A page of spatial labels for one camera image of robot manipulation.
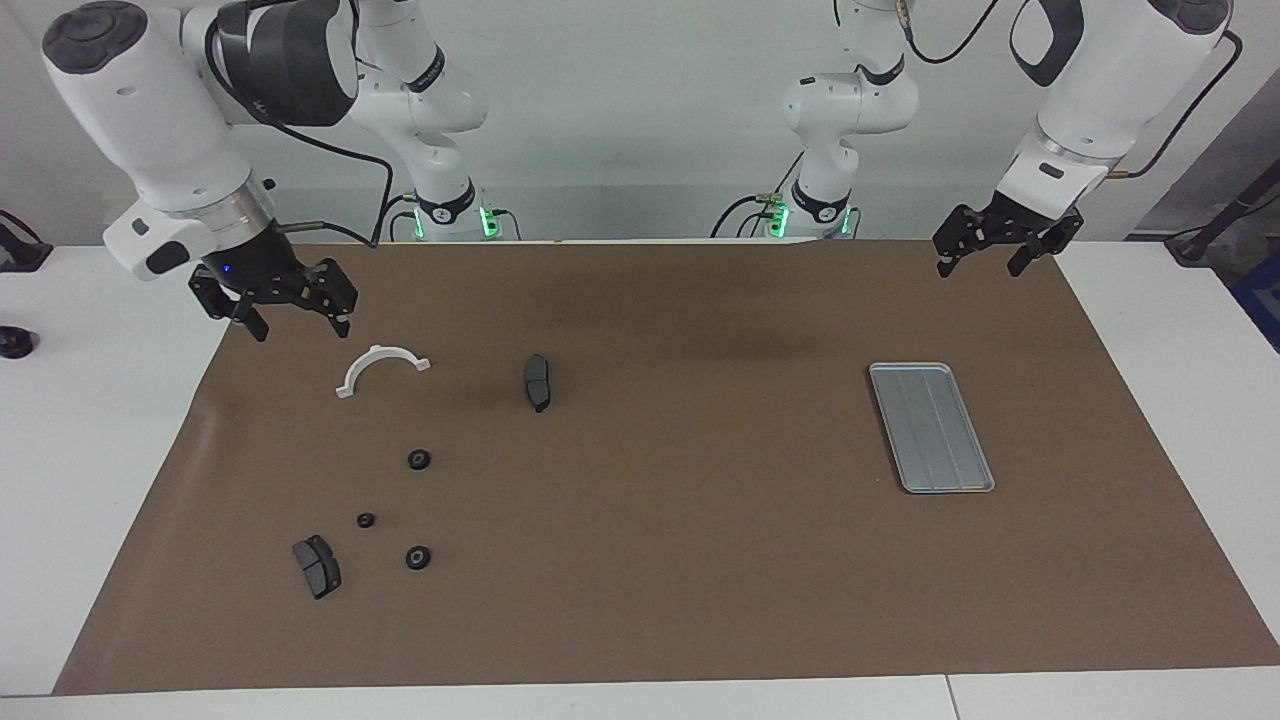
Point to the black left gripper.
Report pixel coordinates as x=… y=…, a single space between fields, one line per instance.
x=1020 y=218

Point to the black round knob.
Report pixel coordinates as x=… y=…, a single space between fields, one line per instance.
x=14 y=343

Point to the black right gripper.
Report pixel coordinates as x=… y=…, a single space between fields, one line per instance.
x=250 y=262

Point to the large black bearing gear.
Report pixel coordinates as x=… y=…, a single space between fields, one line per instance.
x=412 y=460
x=411 y=558

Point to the blue crate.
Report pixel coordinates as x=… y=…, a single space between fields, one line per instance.
x=1262 y=300

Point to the white curved plastic bracket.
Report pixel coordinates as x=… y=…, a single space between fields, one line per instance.
x=378 y=352

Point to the brown table mat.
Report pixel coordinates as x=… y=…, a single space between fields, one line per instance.
x=650 y=560

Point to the black stand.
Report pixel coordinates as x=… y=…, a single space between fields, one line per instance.
x=1215 y=220

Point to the grooved dark grey brake pad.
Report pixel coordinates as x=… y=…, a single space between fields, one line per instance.
x=318 y=570

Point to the silver metal tray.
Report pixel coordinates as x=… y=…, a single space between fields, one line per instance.
x=935 y=440

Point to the single dark grey brake pad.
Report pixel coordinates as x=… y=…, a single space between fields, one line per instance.
x=538 y=382

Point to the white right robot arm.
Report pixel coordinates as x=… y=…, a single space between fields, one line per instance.
x=150 y=110

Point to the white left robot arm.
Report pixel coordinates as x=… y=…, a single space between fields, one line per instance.
x=1100 y=90

